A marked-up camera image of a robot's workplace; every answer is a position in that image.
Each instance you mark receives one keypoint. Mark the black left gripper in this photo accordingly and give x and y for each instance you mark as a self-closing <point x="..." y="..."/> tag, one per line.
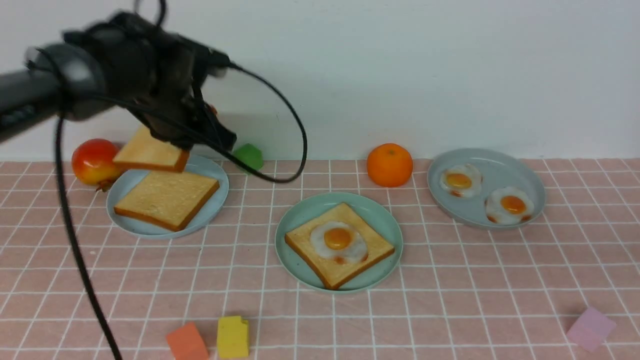
<point x="162" y="73"/>

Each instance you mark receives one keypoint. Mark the bread slice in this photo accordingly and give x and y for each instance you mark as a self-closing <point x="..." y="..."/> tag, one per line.
<point x="169" y="200"/>
<point x="145" y="152"/>
<point x="332" y="273"/>

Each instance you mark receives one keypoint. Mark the fried egg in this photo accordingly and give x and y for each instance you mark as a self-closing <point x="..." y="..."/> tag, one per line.
<point x="507" y="206"/>
<point x="340" y="242"/>
<point x="462" y="181"/>

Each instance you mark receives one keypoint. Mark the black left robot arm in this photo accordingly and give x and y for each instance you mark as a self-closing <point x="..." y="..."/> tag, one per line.
<point x="57" y="77"/>

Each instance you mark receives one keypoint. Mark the light blue left plate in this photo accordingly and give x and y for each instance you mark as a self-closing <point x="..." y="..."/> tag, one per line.
<point x="196" y="164"/>

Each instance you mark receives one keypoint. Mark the red pomegranate fruit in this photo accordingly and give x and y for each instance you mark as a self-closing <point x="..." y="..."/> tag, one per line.
<point x="93" y="164"/>

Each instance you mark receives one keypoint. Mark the green foam cube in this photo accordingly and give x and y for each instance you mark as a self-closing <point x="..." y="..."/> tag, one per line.
<point x="250" y="155"/>

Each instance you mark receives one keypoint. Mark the orange mandarin fruit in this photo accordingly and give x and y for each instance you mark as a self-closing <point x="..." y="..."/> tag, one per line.
<point x="389" y="165"/>

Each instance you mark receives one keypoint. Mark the green centre plate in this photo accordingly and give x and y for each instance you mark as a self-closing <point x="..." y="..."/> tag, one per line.
<point x="374" y="214"/>

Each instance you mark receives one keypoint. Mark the orange foam cube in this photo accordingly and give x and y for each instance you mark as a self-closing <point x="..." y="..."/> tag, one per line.
<point x="186" y="343"/>

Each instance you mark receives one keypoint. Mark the yellow foam cube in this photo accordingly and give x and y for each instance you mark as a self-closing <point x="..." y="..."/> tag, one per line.
<point x="233" y="337"/>

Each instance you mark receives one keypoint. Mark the grey-blue right plate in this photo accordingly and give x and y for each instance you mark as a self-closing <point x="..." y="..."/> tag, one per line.
<point x="499" y="170"/>

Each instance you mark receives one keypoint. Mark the pink checkered tablecloth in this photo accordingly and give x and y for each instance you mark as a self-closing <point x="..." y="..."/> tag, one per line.
<point x="459" y="293"/>

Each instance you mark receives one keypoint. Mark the pink foam cube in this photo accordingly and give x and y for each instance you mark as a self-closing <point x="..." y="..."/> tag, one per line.
<point x="591" y="329"/>

